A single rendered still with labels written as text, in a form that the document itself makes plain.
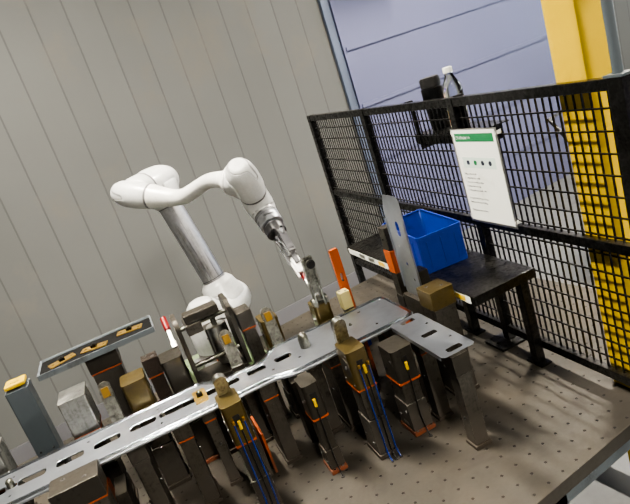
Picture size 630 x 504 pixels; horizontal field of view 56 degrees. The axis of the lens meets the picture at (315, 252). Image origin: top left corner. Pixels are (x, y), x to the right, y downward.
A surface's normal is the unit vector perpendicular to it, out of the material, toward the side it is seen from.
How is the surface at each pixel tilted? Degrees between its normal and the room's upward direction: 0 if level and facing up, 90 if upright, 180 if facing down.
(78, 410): 90
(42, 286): 90
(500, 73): 90
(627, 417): 0
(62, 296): 90
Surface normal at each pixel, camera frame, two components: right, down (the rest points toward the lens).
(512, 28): 0.47, 0.11
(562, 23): -0.88, 0.38
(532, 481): -0.30, -0.91
